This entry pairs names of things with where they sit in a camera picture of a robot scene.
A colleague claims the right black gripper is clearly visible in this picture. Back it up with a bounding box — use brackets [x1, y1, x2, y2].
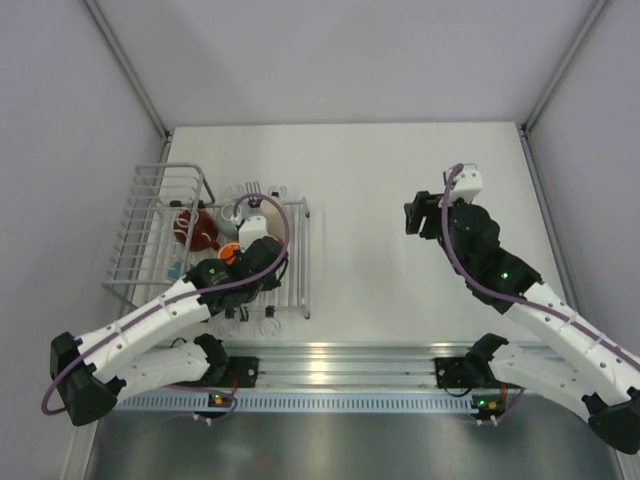
[406, 189, 472, 276]

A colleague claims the orange mug black handle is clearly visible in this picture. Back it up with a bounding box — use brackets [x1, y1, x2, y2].
[217, 242, 241, 264]

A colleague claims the grey glazed mug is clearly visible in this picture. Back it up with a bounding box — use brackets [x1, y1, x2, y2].
[215, 202, 246, 240]

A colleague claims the red floral white-inside cup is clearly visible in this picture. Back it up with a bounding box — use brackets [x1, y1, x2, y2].
[173, 209, 220, 253]

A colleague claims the blue speckled mug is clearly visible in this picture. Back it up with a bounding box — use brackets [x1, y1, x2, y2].
[167, 262, 182, 282]

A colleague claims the beige handleless cup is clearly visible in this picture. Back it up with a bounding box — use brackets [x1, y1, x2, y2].
[260, 194, 289, 241]

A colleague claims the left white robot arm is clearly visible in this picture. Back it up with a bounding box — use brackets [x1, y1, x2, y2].
[46, 236, 288, 426]

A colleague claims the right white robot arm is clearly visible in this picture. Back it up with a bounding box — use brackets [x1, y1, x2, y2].
[404, 191, 639, 455]

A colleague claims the white wire dish rack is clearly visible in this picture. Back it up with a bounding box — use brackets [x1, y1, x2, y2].
[103, 163, 311, 337]

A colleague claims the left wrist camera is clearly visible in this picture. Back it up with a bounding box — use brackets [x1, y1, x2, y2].
[238, 215, 268, 251]

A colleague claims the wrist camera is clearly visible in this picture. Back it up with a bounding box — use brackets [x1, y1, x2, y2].
[448, 163, 483, 204]
[238, 215, 268, 251]

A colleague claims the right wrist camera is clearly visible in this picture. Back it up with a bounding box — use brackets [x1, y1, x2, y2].
[448, 163, 483, 204]

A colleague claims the aluminium rail frame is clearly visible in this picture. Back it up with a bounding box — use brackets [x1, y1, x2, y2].
[84, 342, 626, 401]

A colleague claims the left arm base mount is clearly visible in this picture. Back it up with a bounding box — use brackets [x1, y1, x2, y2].
[178, 334, 259, 389]

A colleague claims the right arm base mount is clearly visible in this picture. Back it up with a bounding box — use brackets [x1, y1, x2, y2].
[434, 333, 508, 391]

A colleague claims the perforated cable duct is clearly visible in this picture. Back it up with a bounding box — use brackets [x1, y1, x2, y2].
[115, 390, 478, 414]

